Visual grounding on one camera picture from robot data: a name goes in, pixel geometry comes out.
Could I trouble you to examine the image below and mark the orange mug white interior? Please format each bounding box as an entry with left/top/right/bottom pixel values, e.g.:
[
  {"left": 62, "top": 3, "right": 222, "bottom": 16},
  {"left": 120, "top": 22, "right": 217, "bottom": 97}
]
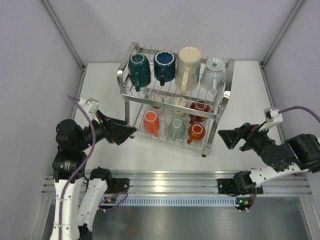
[{"left": 143, "top": 111, "right": 160, "bottom": 137}]

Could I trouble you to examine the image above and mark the mint green mug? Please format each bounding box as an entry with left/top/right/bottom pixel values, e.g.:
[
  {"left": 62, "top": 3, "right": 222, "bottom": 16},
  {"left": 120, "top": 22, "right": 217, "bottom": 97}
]
[{"left": 168, "top": 118, "right": 186, "bottom": 140}]

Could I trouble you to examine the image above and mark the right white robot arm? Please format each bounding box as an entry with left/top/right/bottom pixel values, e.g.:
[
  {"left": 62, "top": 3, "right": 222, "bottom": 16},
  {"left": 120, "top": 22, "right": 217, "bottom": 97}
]
[{"left": 218, "top": 122, "right": 320, "bottom": 196}]

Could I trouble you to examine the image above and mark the dark teal mug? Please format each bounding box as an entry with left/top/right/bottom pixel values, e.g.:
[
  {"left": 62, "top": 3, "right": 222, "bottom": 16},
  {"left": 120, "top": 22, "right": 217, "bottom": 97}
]
[{"left": 128, "top": 53, "right": 151, "bottom": 92}]

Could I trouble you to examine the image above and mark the orange cup black interior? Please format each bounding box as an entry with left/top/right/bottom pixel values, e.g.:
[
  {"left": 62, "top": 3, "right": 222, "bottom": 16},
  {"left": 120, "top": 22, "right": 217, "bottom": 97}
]
[{"left": 187, "top": 123, "right": 206, "bottom": 144}]

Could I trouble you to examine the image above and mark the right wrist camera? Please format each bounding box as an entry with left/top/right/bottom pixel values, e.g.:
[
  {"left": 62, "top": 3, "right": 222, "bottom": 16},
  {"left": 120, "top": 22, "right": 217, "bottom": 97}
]
[{"left": 259, "top": 107, "right": 283, "bottom": 132}]

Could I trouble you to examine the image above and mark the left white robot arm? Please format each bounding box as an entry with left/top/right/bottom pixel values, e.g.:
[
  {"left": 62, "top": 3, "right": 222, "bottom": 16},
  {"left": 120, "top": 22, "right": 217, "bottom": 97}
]
[{"left": 50, "top": 111, "right": 137, "bottom": 240}]

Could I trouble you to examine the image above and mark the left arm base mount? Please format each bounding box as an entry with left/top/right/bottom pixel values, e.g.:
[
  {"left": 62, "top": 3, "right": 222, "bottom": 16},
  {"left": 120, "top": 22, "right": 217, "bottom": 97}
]
[{"left": 105, "top": 178, "right": 130, "bottom": 194}]

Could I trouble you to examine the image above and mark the white cup orange handle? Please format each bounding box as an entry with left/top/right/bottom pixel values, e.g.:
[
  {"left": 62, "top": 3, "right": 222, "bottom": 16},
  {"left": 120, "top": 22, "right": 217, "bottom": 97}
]
[{"left": 189, "top": 99, "right": 211, "bottom": 125}]

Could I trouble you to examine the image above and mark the white steel cup wood band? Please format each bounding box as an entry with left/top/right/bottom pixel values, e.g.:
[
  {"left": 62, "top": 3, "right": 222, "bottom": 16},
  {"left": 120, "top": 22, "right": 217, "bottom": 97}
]
[{"left": 150, "top": 94, "right": 165, "bottom": 115}]

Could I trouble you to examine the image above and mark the white slotted cable duct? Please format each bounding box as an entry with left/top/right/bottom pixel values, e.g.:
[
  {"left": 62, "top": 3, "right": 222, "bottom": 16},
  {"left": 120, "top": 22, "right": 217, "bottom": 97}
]
[{"left": 51, "top": 196, "right": 251, "bottom": 207}]

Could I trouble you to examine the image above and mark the light blue mug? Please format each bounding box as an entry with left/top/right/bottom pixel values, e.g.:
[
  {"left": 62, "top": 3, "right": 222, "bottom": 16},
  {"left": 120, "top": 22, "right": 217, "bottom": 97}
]
[{"left": 200, "top": 57, "right": 226, "bottom": 94}]

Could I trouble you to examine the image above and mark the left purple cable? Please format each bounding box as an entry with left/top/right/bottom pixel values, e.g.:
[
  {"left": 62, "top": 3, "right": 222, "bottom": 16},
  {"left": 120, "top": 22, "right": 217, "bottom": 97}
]
[{"left": 58, "top": 94, "right": 130, "bottom": 240}]

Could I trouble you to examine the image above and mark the cream floral mug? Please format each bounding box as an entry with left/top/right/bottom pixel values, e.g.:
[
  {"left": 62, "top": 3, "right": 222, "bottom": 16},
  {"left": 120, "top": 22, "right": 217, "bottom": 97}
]
[{"left": 174, "top": 46, "right": 202, "bottom": 96}]

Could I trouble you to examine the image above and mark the navy blue mug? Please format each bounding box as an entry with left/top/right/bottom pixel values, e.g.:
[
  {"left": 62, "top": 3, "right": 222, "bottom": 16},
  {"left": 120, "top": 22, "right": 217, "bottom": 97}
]
[{"left": 153, "top": 50, "right": 176, "bottom": 87}]

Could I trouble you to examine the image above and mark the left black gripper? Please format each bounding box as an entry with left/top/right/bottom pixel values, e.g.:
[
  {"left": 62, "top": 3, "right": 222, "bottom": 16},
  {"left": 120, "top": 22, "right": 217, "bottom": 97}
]
[{"left": 76, "top": 108, "right": 137, "bottom": 151}]

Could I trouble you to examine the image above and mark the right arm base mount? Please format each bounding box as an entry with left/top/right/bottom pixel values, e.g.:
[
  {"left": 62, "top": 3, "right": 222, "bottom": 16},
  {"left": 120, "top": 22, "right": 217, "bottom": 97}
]
[{"left": 217, "top": 178, "right": 264, "bottom": 197}]

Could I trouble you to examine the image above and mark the small cream steel tumbler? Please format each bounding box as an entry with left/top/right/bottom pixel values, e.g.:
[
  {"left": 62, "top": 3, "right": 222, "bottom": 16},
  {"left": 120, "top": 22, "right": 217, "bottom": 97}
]
[{"left": 172, "top": 97, "right": 188, "bottom": 117}]

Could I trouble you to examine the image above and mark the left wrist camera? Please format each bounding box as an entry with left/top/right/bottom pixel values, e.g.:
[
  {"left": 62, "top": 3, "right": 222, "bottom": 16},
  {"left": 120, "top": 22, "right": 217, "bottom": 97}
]
[{"left": 78, "top": 98, "right": 101, "bottom": 123}]

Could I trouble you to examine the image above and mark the stainless steel dish rack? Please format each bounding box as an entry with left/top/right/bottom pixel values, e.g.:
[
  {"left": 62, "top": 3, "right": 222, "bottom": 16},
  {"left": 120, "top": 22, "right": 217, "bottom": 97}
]
[{"left": 117, "top": 42, "right": 235, "bottom": 157}]

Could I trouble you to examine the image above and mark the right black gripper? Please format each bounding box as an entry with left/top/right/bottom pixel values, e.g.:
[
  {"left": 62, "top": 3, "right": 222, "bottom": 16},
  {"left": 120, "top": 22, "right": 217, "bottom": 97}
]
[{"left": 218, "top": 121, "right": 274, "bottom": 156}]

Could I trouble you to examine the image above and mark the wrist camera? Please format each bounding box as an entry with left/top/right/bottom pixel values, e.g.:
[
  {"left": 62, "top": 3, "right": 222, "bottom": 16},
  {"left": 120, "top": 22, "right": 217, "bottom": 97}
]
[
  {"left": 259, "top": 107, "right": 283, "bottom": 132},
  {"left": 78, "top": 98, "right": 101, "bottom": 123}
]

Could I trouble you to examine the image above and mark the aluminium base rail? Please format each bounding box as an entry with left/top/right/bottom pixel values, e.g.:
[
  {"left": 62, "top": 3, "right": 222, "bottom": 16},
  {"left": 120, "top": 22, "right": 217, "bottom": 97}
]
[{"left": 41, "top": 169, "right": 313, "bottom": 201}]

